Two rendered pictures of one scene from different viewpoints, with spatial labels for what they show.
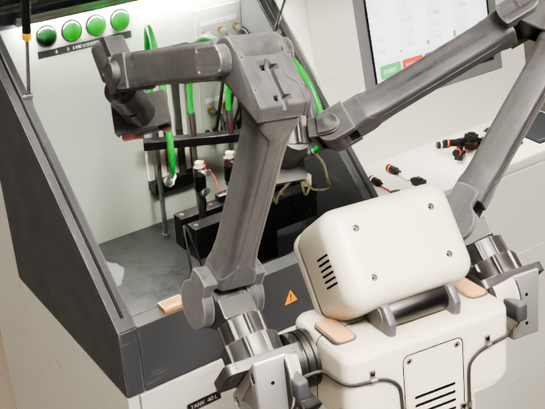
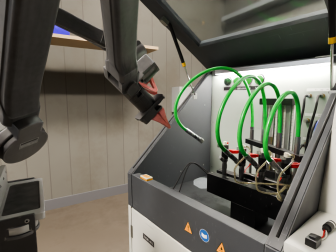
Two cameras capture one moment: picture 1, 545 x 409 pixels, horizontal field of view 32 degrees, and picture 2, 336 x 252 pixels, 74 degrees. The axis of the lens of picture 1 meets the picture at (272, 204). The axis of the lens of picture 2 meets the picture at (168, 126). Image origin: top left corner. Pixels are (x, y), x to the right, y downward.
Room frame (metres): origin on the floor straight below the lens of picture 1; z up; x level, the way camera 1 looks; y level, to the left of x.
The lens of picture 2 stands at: (1.59, -0.71, 1.29)
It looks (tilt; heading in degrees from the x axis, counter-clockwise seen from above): 7 degrees down; 85
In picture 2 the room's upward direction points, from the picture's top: straight up
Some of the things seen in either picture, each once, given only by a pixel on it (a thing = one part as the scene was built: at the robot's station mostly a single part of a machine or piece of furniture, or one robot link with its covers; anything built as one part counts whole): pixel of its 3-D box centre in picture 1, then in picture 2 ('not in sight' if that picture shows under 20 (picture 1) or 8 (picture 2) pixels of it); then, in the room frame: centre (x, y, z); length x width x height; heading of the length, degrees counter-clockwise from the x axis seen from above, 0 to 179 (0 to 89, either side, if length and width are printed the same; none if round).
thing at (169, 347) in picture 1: (263, 300); (181, 218); (1.71, 0.03, 0.87); 0.62 x 0.04 x 0.16; 124
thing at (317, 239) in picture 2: (386, 187); (321, 232); (1.99, -0.27, 0.99); 0.12 x 0.02 x 0.02; 31
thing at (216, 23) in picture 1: (224, 67); (318, 120); (2.26, 0.11, 1.20); 0.13 x 0.03 x 0.31; 124
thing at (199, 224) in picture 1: (248, 226); (249, 200); (1.98, 0.06, 0.91); 0.34 x 0.10 x 0.15; 124
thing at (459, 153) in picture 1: (479, 139); not in sight; (2.20, -0.53, 1.01); 0.23 x 0.11 x 0.06; 124
